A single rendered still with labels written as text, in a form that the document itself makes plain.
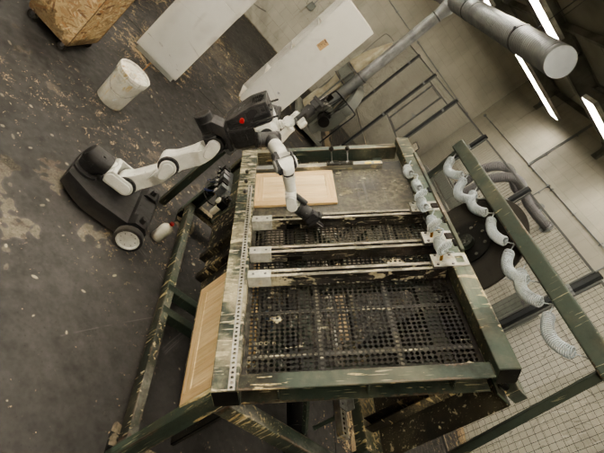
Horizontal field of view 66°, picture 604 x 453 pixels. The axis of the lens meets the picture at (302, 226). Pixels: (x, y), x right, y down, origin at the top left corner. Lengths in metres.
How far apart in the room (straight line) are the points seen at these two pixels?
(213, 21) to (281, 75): 1.90
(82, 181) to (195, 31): 2.72
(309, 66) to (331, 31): 0.55
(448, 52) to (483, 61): 0.87
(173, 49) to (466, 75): 8.13
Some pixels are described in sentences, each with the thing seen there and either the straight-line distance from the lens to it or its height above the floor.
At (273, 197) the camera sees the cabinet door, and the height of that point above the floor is 0.99.
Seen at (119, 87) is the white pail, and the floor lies 0.23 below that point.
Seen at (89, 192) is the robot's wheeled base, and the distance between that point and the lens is 3.36.
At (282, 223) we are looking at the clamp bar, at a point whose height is 1.06.
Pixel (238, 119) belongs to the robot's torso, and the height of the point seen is 1.22.
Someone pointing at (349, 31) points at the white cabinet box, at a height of 1.81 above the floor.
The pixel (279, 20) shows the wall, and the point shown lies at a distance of 11.44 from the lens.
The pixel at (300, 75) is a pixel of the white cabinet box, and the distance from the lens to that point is 7.13.
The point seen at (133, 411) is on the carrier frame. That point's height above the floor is 0.18.
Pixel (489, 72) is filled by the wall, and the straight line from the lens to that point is 12.47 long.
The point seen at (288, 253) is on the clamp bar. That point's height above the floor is 1.09.
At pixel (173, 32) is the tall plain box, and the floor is 0.45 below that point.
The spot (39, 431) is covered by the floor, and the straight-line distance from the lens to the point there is 2.65.
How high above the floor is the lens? 2.21
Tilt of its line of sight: 21 degrees down
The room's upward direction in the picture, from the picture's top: 55 degrees clockwise
